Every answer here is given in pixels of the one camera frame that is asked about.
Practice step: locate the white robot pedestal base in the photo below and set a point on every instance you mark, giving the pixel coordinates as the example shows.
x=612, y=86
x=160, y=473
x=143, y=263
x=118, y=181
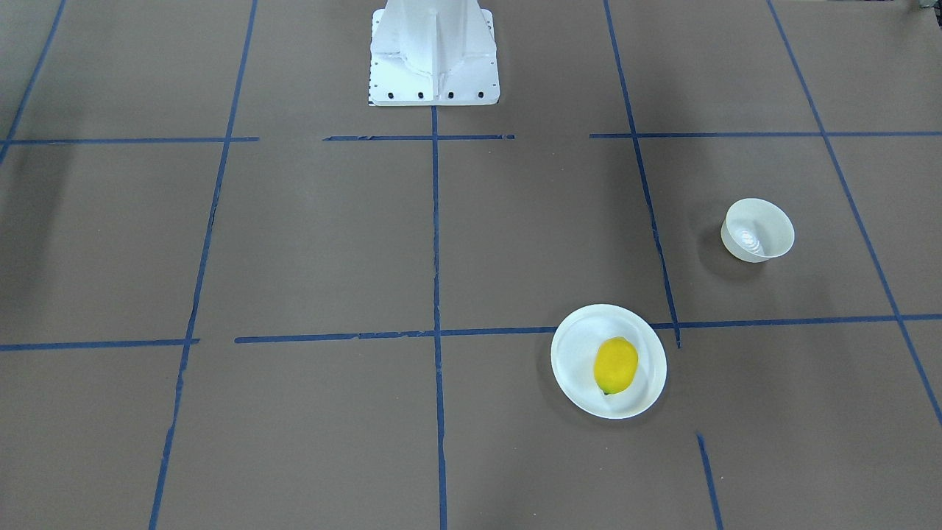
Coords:
x=433, y=53

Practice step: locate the white bowl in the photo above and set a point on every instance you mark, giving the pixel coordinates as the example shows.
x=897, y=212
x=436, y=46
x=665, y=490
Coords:
x=756, y=230

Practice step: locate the yellow lemon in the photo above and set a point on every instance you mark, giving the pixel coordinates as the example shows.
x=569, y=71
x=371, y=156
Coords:
x=616, y=365

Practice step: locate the white round plate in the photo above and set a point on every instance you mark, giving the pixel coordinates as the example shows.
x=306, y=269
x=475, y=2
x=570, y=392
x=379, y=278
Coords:
x=574, y=348

